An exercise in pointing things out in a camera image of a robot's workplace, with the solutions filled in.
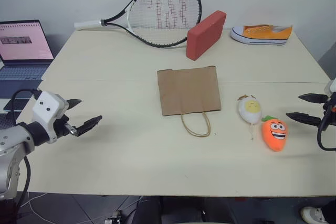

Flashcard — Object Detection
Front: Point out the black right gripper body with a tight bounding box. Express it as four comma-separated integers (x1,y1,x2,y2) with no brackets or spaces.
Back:
321,95,336,132

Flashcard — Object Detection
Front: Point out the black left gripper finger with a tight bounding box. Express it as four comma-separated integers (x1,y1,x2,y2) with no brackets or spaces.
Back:
66,99,83,111
73,115,103,137

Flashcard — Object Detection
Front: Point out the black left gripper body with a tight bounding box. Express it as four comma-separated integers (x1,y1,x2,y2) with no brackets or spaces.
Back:
53,114,80,139

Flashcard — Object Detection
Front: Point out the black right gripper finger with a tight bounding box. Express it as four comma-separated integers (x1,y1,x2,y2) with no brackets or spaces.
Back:
298,93,329,104
286,112,324,130

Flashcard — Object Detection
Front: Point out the brown paper bag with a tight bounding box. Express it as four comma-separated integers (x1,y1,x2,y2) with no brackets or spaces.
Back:
156,65,222,138

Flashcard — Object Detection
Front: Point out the orange carrot plush toy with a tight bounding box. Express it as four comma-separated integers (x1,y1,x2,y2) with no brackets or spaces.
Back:
261,115,288,153

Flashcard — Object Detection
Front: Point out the egg plush toy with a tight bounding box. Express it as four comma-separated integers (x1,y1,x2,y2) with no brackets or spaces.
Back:
236,93,263,141

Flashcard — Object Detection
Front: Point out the open laptop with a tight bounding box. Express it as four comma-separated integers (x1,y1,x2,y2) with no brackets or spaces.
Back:
0,19,55,82

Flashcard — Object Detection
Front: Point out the black white tennis racket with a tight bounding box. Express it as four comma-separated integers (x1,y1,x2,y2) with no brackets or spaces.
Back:
73,0,203,49

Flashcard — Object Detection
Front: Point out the orange canvas sneaker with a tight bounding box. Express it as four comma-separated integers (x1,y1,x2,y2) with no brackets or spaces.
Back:
230,24,293,46

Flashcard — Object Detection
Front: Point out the small black floor device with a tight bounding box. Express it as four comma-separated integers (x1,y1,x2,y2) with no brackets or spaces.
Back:
104,210,123,224

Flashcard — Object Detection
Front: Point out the red foam brick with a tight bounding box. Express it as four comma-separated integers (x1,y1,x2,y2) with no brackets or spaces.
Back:
186,10,227,62

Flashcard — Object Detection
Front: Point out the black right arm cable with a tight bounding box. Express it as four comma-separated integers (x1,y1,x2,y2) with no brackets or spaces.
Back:
317,103,336,152

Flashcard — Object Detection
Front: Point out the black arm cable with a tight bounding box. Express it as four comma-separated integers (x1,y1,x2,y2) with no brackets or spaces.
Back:
317,103,336,152
10,89,41,214

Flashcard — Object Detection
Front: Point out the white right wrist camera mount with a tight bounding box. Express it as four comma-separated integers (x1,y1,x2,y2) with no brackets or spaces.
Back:
325,78,336,97

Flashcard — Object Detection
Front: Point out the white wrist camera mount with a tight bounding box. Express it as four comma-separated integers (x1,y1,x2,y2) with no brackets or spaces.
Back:
32,90,70,145
325,78,336,97

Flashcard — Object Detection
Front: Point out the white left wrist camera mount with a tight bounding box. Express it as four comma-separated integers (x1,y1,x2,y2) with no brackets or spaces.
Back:
32,90,70,145

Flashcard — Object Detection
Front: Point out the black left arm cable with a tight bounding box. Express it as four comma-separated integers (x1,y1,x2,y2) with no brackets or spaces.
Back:
10,89,41,214

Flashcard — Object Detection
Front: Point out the white floor cable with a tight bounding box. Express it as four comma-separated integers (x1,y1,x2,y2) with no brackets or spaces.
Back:
19,192,57,224

